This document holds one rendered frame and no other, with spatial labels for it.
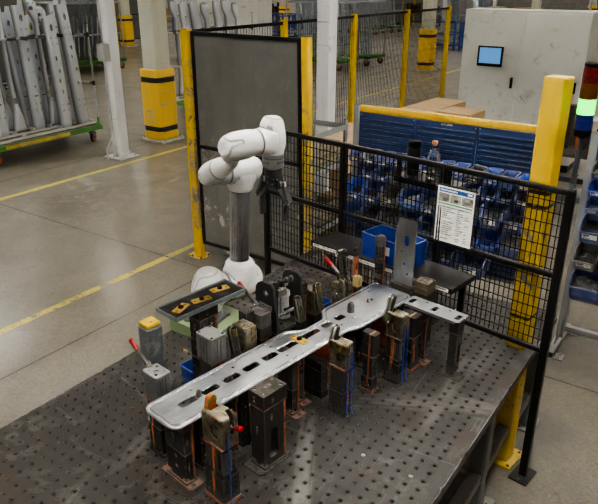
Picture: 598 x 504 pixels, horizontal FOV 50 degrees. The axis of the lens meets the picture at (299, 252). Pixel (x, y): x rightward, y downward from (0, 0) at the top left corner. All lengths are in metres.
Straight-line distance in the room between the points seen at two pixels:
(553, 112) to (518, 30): 6.25
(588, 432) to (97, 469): 2.73
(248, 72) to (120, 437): 3.22
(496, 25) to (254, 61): 4.82
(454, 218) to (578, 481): 1.51
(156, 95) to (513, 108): 5.18
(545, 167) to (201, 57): 3.25
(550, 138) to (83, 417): 2.30
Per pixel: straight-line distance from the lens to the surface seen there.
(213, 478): 2.37
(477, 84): 9.43
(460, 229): 3.28
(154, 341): 2.58
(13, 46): 10.58
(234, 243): 3.29
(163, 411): 2.35
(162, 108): 10.34
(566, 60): 9.08
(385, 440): 2.68
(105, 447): 2.73
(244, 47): 5.18
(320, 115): 7.24
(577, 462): 3.92
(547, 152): 3.04
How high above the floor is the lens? 2.38
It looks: 23 degrees down
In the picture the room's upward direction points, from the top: straight up
